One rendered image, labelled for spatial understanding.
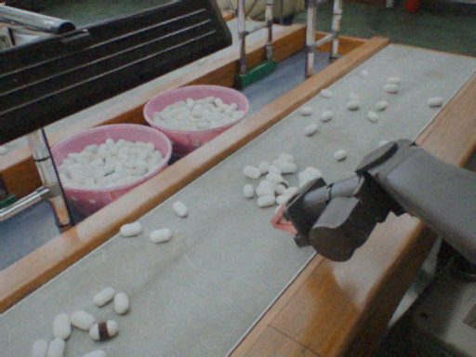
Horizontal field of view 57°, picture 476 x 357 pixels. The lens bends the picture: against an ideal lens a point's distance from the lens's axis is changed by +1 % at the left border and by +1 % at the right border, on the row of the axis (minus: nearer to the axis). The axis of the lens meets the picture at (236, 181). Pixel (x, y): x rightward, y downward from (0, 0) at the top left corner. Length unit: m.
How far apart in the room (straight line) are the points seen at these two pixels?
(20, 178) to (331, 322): 0.71
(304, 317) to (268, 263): 0.13
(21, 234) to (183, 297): 0.42
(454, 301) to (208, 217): 0.57
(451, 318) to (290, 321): 0.52
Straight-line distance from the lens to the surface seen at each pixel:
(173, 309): 0.65
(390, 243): 0.73
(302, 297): 0.63
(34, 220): 0.99
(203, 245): 0.74
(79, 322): 0.65
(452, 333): 1.03
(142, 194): 0.83
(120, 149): 1.02
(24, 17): 0.58
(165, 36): 0.58
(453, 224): 0.35
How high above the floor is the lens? 1.24
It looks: 35 degrees down
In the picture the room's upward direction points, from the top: 2 degrees counter-clockwise
